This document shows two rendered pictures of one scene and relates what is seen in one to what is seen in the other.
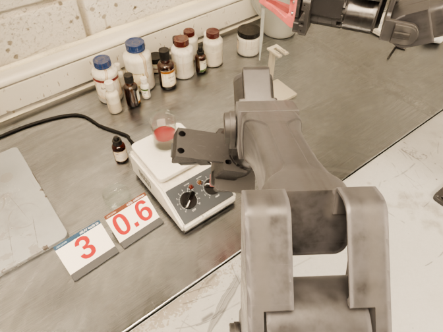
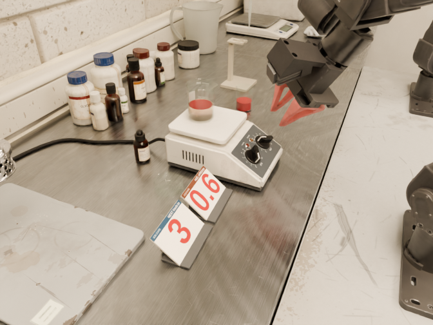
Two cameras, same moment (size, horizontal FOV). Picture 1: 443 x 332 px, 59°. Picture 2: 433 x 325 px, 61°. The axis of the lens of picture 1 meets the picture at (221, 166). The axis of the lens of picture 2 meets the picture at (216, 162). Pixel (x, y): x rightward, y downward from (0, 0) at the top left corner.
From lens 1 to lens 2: 45 cm
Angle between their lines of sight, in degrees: 25
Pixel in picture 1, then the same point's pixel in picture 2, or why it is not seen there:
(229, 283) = (334, 211)
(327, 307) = not seen: outside the picture
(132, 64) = (107, 77)
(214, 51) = (169, 62)
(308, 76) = (253, 69)
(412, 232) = (420, 135)
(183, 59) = (149, 70)
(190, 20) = (131, 44)
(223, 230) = (290, 178)
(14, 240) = (83, 260)
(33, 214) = (86, 229)
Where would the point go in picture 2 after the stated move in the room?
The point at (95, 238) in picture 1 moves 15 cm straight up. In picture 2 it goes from (183, 218) to (179, 136)
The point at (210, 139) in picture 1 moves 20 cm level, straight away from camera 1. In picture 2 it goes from (306, 46) to (232, 16)
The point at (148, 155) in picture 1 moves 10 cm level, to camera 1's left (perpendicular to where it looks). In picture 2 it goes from (193, 128) to (141, 142)
